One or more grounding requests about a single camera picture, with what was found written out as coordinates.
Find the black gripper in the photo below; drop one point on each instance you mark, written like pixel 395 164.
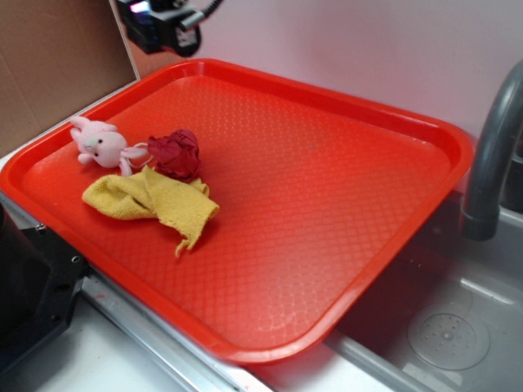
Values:
pixel 159 30

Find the red cloth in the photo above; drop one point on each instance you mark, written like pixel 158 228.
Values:
pixel 176 155

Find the brown cardboard panel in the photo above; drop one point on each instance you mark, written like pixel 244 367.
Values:
pixel 59 57

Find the pink plush bunny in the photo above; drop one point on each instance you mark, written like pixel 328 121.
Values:
pixel 101 143

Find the yellow knitted cloth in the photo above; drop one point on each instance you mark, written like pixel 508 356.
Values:
pixel 184 207

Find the red plastic tray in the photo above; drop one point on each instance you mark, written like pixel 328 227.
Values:
pixel 318 191

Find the grey faucet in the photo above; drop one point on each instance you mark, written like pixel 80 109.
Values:
pixel 495 179

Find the grey sink basin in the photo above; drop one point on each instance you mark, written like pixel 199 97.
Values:
pixel 438 266

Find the sink drain strainer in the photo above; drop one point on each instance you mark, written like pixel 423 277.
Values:
pixel 448 337

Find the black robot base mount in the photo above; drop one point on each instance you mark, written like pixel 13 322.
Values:
pixel 41 276

